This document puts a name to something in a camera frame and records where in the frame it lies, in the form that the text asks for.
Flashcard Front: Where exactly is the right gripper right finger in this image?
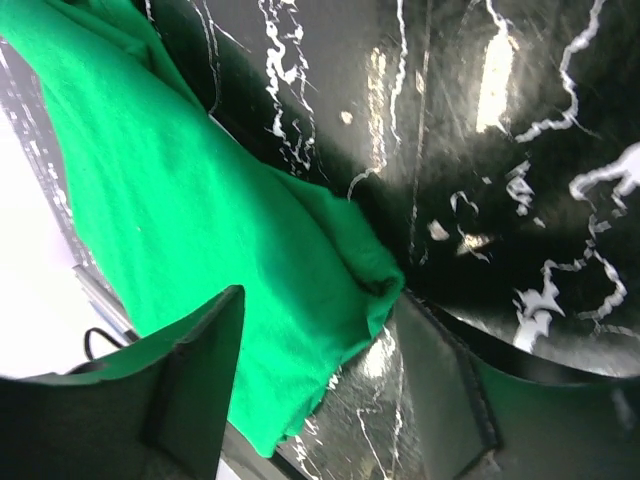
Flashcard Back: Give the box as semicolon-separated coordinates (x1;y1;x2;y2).
394;294;639;479

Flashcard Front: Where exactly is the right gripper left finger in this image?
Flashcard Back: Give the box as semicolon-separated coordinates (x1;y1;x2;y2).
1;285;245;479

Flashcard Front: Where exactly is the green t shirt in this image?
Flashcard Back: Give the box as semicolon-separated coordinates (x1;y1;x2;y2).
1;1;404;457

